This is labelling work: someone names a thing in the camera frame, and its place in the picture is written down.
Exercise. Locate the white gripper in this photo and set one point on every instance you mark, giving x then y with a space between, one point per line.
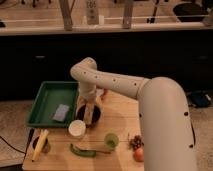
86 109

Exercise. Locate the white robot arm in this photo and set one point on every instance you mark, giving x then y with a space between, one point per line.
169 143

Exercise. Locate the dark purple bowl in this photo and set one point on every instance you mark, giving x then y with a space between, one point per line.
95 116

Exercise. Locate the small dark bowl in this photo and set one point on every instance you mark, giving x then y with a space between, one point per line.
45 148

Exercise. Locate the grey sponge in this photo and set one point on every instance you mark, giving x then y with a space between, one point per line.
61 112

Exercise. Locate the green plastic tray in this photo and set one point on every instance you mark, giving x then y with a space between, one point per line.
50 96

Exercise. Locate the white cup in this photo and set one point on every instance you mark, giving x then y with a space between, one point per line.
77 129

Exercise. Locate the green pepper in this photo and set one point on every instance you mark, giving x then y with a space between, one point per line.
80 152

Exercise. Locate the bunch of dark grapes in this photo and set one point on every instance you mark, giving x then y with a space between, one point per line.
136 142

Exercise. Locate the orange fruit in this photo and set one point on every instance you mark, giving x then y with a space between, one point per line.
138 155

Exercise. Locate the blue black bag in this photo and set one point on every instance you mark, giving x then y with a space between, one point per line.
200 99

